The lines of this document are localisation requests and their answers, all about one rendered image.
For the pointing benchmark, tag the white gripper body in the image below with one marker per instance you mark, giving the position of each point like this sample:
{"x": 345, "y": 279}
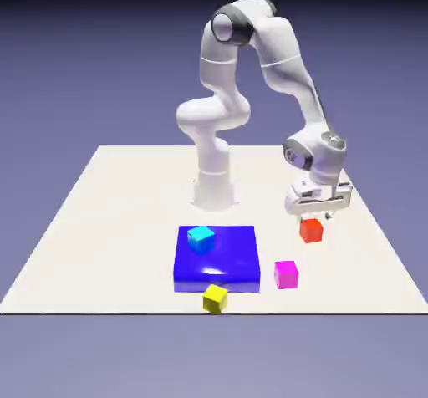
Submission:
{"x": 319, "y": 204}

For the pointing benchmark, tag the large blue box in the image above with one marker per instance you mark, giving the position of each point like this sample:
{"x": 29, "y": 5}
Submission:
{"x": 227, "y": 264}

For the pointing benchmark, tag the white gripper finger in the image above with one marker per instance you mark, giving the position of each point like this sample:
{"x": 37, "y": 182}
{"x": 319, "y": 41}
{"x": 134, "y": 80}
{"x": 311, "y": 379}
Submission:
{"x": 302, "y": 219}
{"x": 327, "y": 216}

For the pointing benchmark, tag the small magenta cube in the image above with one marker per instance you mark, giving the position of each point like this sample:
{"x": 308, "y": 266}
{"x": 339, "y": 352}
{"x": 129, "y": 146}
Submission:
{"x": 286, "y": 275}

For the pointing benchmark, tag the small red cube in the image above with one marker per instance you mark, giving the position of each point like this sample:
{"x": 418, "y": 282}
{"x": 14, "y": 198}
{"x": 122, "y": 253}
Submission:
{"x": 311, "y": 230}

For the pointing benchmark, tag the small cyan cube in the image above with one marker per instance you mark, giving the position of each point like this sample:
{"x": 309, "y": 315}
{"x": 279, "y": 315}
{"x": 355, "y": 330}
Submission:
{"x": 200, "y": 239}

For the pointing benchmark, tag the small yellow cube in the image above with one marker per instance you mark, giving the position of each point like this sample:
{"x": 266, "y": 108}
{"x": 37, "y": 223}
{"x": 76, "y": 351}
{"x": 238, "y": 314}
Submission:
{"x": 214, "y": 299}

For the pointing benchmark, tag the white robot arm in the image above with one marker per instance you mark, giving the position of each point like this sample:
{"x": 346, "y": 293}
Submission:
{"x": 220, "y": 77}

